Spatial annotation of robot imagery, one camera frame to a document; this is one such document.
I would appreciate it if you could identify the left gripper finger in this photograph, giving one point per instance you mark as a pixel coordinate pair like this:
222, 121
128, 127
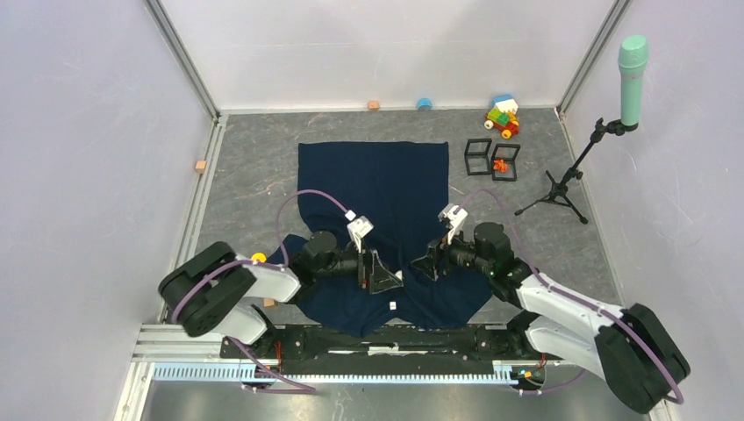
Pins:
381, 283
386, 264

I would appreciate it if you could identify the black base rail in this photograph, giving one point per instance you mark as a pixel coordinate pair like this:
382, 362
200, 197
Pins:
393, 350

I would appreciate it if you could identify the right black display frame box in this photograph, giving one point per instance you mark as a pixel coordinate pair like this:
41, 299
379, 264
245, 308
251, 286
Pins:
508, 152

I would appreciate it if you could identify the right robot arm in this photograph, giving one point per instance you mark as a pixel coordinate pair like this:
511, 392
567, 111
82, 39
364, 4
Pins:
628, 348

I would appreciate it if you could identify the black display frame box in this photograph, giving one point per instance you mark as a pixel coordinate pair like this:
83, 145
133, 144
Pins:
508, 152
476, 156

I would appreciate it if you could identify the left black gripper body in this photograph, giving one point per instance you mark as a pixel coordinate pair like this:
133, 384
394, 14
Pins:
351, 263

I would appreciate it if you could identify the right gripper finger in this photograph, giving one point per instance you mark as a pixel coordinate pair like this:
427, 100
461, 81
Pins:
427, 266
432, 250

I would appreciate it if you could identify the orange wooden cube left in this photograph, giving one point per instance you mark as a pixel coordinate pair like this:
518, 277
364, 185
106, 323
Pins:
200, 167

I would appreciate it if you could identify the aluminium frame rail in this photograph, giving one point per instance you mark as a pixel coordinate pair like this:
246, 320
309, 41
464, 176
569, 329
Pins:
176, 377

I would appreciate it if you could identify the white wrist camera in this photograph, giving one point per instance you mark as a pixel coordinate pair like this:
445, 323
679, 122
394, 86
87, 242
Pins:
453, 216
358, 228

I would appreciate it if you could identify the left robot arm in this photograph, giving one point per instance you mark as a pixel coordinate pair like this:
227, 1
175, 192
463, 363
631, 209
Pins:
204, 293

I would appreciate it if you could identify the left black display frame box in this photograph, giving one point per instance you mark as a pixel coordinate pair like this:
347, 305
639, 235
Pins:
476, 156

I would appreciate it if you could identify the orange flower brooch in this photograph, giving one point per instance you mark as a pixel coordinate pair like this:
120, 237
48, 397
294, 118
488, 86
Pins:
500, 166

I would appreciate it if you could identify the blue cup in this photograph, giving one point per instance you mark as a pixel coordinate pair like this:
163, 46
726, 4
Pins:
424, 104

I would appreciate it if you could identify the mint green microphone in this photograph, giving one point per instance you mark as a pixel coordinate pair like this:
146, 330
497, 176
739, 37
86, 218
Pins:
632, 61

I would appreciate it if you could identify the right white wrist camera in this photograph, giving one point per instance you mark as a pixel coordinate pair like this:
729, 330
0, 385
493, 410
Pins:
453, 216

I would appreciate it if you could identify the colourful toy block car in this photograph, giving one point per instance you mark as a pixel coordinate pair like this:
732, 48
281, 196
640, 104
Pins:
502, 115

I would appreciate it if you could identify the navy blue t-shirt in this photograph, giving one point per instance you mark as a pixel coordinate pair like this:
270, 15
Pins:
400, 187

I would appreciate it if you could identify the black microphone tripod stand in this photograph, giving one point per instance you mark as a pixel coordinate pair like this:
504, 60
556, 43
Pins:
558, 193

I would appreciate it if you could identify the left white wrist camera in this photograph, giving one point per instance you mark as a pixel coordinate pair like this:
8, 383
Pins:
358, 228

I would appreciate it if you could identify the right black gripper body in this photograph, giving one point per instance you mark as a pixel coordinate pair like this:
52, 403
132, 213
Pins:
459, 253

